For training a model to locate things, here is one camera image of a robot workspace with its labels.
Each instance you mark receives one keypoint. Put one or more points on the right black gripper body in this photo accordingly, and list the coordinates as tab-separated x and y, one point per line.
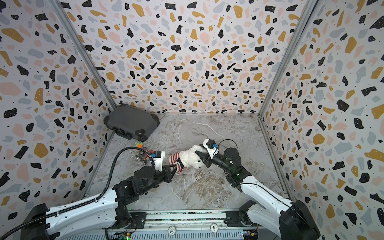
207	157

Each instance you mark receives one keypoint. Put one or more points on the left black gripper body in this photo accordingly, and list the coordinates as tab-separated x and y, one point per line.
167	174

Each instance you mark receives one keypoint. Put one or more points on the red white striped sweater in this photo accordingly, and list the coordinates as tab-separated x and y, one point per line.
175	159

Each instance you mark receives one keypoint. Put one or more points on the white teddy bear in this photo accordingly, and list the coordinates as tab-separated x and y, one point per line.
190	159

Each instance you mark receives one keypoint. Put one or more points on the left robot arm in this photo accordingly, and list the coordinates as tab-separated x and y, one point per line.
56	223

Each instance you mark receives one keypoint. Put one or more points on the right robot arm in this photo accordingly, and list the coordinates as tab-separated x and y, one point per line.
287	219

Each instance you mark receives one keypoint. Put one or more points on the clear bag of small toys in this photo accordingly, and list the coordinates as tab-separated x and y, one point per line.
141	156

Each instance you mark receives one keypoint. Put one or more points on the dark grey hard case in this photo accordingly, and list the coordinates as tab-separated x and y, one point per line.
132	123

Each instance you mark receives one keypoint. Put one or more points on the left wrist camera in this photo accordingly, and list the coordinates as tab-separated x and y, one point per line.
157	159

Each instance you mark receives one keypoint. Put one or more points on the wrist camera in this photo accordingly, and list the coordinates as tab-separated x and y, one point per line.
211	147
157	159

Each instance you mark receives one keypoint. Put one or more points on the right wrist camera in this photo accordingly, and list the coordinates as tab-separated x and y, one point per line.
211	147

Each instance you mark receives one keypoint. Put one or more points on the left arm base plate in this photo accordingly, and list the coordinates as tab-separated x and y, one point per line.
132	220

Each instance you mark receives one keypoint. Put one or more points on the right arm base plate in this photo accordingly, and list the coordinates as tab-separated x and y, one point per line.
239	218

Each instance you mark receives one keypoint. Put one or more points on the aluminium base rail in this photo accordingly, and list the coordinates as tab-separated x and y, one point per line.
173	225

